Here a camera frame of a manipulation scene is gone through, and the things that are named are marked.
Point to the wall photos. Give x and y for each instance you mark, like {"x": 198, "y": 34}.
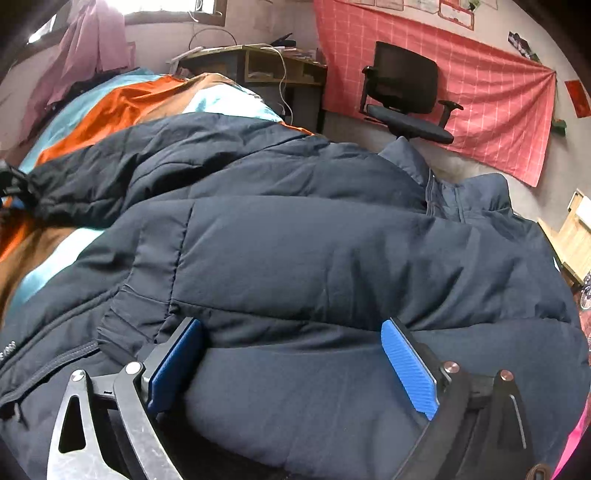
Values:
{"x": 521, "y": 46}

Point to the pink checked wall cloth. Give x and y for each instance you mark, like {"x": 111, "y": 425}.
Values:
{"x": 489, "y": 92}

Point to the row of wall certificates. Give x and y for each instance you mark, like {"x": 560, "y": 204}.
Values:
{"x": 452, "y": 11}

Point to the green hanging ornament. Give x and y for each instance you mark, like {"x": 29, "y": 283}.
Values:
{"x": 559, "y": 127}

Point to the black office chair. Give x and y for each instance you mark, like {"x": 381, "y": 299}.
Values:
{"x": 401, "y": 74}

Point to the red wall paper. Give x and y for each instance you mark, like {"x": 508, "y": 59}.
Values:
{"x": 579, "y": 97}

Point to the wooden chair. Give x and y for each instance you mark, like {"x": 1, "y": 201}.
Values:
{"x": 572, "y": 244}

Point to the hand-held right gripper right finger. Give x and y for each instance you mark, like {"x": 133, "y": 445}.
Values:
{"x": 408, "y": 369}

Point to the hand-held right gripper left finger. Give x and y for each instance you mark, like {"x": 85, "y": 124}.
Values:
{"x": 178, "y": 364}

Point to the printed wall poster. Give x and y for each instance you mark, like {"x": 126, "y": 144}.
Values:
{"x": 585, "y": 300}

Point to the bright pink fabric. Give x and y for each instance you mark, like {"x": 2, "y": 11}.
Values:
{"x": 577, "y": 447}

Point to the wooden desk with shelves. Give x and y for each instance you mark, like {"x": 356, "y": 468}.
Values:
{"x": 263, "y": 55}

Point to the pink hanging garment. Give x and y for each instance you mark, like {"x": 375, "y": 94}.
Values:
{"x": 92, "y": 41}

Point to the dark navy puffer jacket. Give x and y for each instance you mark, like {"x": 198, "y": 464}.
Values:
{"x": 300, "y": 254}

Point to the window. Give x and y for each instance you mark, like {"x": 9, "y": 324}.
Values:
{"x": 184, "y": 5}

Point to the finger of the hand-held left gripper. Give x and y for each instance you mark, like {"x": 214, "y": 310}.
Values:
{"x": 14, "y": 181}

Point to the orange teal brown striped blanket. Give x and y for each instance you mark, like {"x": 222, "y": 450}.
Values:
{"x": 129, "y": 106}

